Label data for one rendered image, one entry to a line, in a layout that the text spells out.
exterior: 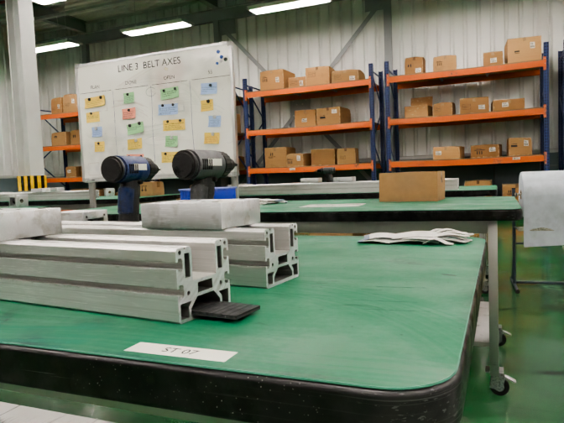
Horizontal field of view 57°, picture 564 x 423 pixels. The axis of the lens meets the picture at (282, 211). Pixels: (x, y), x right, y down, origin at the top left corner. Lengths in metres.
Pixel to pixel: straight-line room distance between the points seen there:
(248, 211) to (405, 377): 0.47
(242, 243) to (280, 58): 11.62
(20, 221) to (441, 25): 11.01
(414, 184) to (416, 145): 8.58
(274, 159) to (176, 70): 7.11
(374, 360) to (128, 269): 0.31
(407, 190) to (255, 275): 2.05
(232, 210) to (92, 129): 4.00
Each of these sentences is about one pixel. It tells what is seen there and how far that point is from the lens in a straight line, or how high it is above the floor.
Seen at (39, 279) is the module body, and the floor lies 0.81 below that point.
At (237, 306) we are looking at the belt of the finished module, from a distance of 0.63.
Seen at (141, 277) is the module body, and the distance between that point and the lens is 0.63.
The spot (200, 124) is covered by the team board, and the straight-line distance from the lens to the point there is 4.13.
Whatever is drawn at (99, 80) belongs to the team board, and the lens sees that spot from 4.75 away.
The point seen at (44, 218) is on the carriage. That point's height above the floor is 0.89.
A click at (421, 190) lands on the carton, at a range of 2.74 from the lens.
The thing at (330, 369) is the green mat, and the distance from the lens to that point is 0.45.
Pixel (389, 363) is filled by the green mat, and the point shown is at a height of 0.78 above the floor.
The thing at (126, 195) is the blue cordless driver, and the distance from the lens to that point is 1.20.
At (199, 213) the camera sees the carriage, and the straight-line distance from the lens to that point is 0.80.
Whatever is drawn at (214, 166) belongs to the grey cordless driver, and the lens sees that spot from 1.06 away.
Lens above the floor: 0.94
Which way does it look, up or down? 4 degrees down
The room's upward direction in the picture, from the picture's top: 2 degrees counter-clockwise
